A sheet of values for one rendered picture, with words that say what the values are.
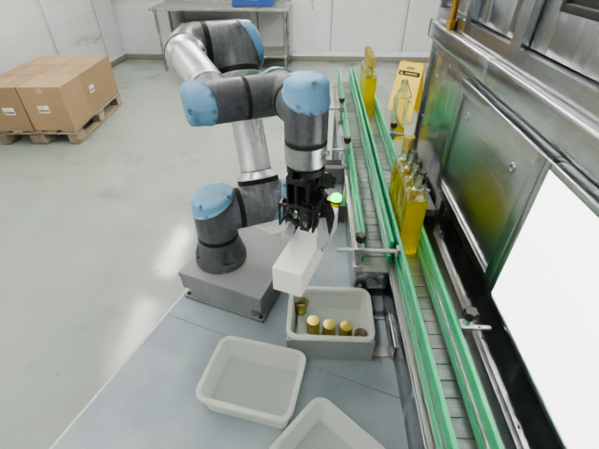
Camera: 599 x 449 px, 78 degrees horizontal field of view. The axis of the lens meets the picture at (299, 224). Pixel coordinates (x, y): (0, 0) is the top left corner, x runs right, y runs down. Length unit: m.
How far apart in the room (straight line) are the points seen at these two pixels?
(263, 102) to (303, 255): 0.30
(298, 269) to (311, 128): 0.27
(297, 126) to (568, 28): 0.52
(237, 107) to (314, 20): 6.16
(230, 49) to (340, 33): 5.85
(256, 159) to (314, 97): 0.45
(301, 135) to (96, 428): 0.79
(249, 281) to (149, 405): 0.38
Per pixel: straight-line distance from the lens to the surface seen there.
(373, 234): 1.18
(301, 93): 0.59
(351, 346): 0.98
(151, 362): 1.08
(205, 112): 0.65
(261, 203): 1.01
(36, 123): 4.49
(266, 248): 1.15
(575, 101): 0.78
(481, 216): 0.98
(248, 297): 1.03
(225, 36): 1.03
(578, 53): 0.84
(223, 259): 1.06
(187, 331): 1.11
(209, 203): 0.97
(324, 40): 6.85
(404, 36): 6.99
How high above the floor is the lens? 1.61
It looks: 38 degrees down
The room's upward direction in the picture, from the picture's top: straight up
